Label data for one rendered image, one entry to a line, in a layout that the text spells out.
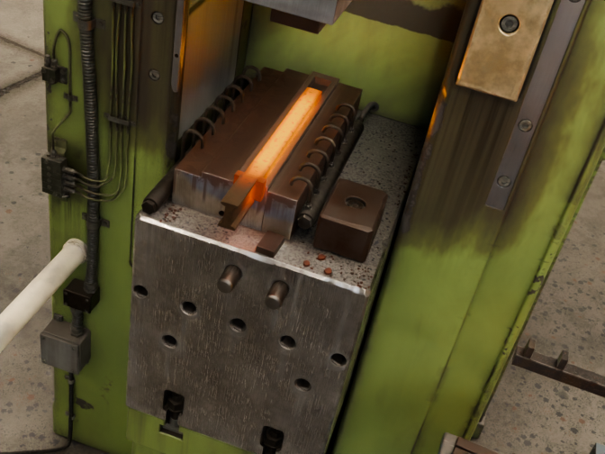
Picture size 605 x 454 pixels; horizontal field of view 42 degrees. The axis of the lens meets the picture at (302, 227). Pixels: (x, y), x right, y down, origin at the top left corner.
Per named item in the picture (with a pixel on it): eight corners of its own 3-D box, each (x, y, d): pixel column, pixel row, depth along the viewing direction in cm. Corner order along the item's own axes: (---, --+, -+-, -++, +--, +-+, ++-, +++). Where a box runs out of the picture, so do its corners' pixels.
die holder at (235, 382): (316, 476, 143) (370, 293, 117) (124, 406, 148) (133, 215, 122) (383, 291, 187) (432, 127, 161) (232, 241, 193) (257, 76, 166)
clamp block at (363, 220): (364, 265, 122) (373, 231, 118) (311, 248, 123) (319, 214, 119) (380, 223, 131) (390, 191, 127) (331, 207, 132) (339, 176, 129)
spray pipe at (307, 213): (311, 233, 122) (314, 218, 120) (293, 228, 122) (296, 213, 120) (363, 134, 149) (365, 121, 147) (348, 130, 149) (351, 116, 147)
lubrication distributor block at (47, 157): (69, 214, 149) (69, 153, 141) (40, 204, 150) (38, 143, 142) (79, 205, 152) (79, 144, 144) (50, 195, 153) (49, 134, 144)
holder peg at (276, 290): (279, 313, 119) (282, 300, 117) (262, 307, 119) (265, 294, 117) (287, 296, 122) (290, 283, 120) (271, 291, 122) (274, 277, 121)
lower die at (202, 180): (289, 240, 123) (298, 196, 118) (171, 202, 126) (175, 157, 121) (354, 123, 157) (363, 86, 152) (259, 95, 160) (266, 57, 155)
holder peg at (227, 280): (230, 296, 120) (233, 283, 118) (214, 291, 120) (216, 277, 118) (240, 280, 123) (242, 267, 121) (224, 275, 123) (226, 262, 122)
